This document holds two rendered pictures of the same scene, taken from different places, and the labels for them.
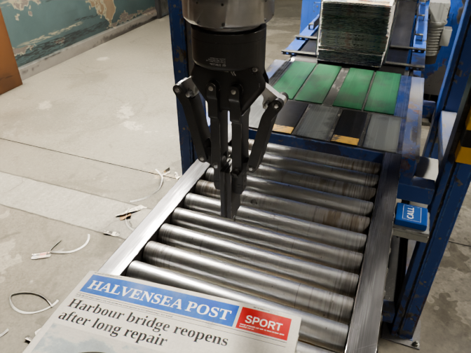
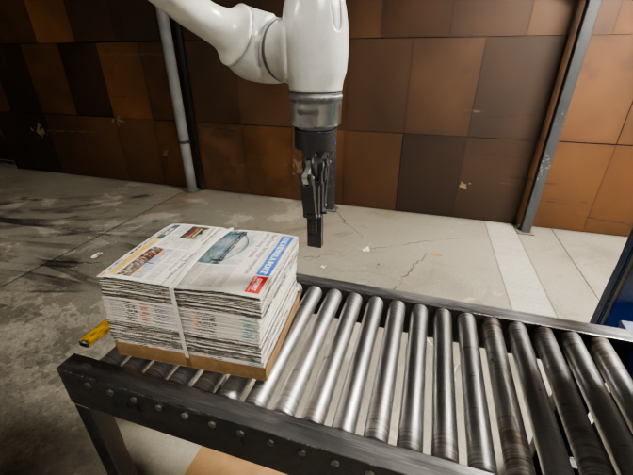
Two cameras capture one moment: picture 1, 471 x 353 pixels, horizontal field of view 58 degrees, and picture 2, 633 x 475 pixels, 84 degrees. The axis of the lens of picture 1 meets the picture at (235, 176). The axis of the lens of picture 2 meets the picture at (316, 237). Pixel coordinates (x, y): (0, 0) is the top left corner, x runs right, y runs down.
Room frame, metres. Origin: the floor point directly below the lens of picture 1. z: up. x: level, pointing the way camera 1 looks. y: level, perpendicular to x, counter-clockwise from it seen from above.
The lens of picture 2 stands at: (0.39, -0.63, 1.44)
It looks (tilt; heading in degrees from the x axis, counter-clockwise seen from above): 27 degrees down; 86
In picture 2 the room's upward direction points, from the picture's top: straight up
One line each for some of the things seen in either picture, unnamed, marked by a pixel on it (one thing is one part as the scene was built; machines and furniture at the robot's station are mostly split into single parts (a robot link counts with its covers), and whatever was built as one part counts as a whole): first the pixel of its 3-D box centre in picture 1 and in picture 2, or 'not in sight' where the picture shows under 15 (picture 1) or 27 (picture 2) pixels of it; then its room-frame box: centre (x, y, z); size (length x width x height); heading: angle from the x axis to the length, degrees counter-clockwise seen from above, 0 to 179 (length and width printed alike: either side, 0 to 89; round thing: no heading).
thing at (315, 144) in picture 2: (228, 67); (315, 153); (0.43, 0.01, 1.29); 0.08 x 0.07 x 0.09; 68
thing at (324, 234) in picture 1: (270, 222); (472, 380); (0.79, -0.08, 0.77); 0.47 x 0.05 x 0.05; 69
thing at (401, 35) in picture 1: (366, 31); not in sight; (2.55, -0.77, 0.75); 1.53 x 0.64 x 0.10; 159
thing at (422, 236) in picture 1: (408, 223); not in sight; (0.89, -0.47, 0.69); 0.10 x 0.10 x 0.03; 69
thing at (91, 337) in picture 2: not in sight; (144, 294); (-0.06, 0.26, 0.81); 0.43 x 0.03 x 0.02; 69
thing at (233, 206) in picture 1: (233, 190); (315, 231); (0.43, 0.00, 1.13); 0.03 x 0.01 x 0.07; 158
